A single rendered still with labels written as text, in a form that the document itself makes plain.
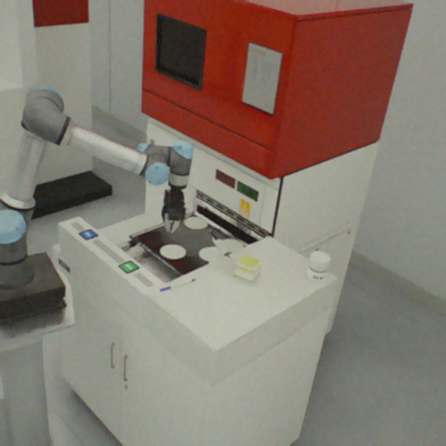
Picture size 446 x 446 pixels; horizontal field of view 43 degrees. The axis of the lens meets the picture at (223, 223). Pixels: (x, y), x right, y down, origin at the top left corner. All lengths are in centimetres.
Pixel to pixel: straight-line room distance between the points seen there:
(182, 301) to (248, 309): 22
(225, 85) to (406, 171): 170
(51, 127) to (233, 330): 83
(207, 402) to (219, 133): 102
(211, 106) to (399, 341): 187
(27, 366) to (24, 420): 29
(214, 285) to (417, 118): 192
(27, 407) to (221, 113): 137
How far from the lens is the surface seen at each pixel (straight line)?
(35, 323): 206
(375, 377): 322
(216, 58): 223
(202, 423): 199
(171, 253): 223
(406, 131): 356
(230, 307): 189
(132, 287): 197
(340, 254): 289
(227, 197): 241
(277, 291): 200
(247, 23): 210
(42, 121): 183
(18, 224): 199
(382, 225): 381
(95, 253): 213
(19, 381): 235
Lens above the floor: 216
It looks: 31 degrees down
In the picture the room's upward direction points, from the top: 7 degrees clockwise
